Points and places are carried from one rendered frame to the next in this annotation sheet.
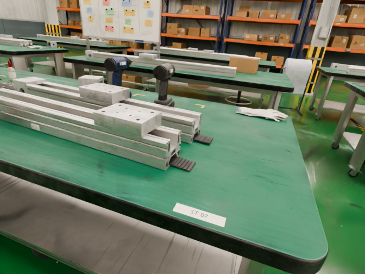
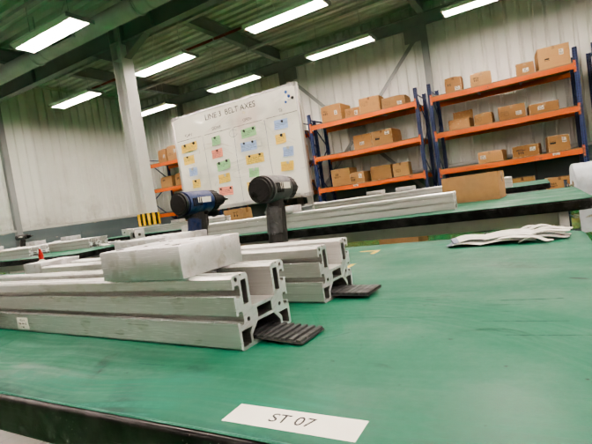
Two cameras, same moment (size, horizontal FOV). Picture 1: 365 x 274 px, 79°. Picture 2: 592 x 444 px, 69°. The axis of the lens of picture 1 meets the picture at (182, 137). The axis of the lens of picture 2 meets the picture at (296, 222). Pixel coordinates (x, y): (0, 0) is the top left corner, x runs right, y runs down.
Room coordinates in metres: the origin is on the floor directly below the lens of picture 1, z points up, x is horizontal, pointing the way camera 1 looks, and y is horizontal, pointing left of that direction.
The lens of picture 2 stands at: (0.06, -0.14, 0.94)
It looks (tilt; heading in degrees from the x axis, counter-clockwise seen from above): 3 degrees down; 12
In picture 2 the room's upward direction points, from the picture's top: 8 degrees counter-clockwise
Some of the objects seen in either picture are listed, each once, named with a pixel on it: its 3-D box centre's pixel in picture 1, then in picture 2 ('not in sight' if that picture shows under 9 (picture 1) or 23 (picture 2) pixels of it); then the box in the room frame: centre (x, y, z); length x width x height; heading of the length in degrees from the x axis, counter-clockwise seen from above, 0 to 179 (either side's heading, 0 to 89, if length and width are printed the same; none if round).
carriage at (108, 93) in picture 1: (105, 95); (162, 251); (0.87, 0.33, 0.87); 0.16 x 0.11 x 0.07; 69
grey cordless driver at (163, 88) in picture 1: (165, 88); (284, 222); (1.02, 0.09, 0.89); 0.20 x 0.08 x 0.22; 167
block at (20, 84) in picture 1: (29, 89); (49, 278); (1.03, 0.74, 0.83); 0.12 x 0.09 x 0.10; 159
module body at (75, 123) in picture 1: (68, 120); (79, 299); (0.70, 0.39, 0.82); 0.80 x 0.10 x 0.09; 69
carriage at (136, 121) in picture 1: (128, 122); (173, 266); (0.61, 0.16, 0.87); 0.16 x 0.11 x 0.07; 69
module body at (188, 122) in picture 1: (106, 107); (166, 275); (0.87, 0.33, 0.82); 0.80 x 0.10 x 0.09; 69
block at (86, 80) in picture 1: (90, 86); not in sight; (1.19, 0.52, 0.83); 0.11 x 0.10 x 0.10; 0
